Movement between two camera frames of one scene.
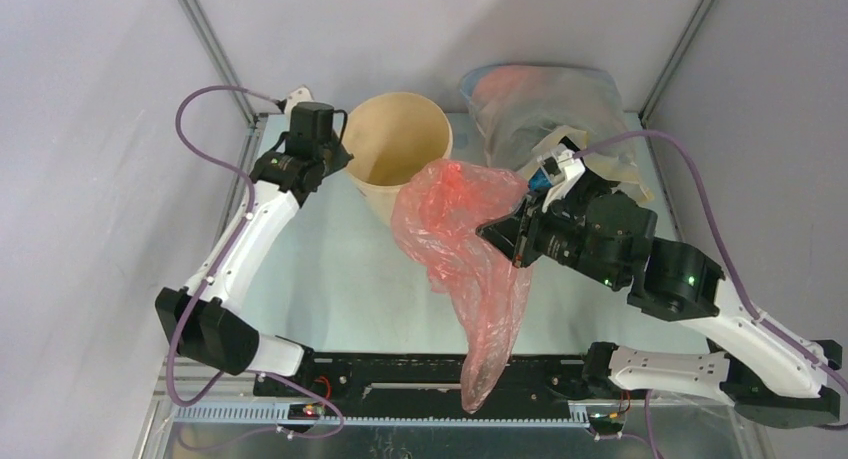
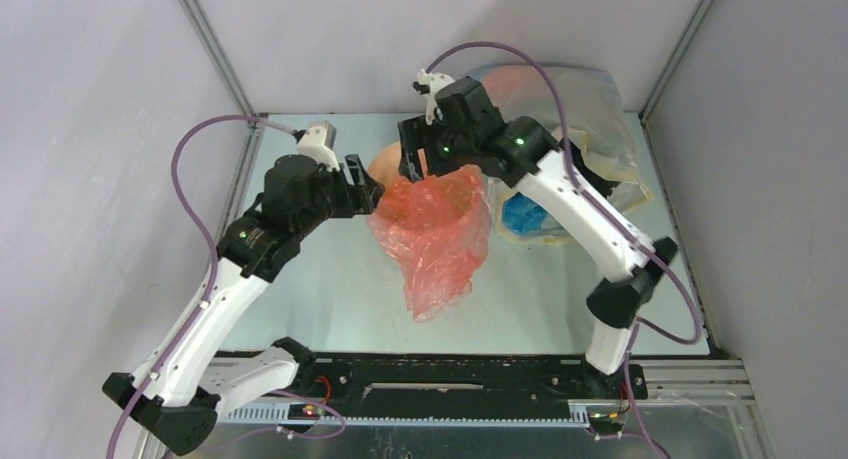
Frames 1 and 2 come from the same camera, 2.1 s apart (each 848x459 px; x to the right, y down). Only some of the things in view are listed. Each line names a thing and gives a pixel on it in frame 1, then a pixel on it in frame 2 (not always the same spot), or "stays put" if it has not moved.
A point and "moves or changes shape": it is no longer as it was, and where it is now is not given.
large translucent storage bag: (521, 106) stays put
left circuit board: (305, 411) stays put
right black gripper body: (525, 229) -> (411, 142)
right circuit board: (606, 424) stays put
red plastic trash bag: (438, 210) moves or changes shape
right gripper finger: (512, 235) -> (414, 133)
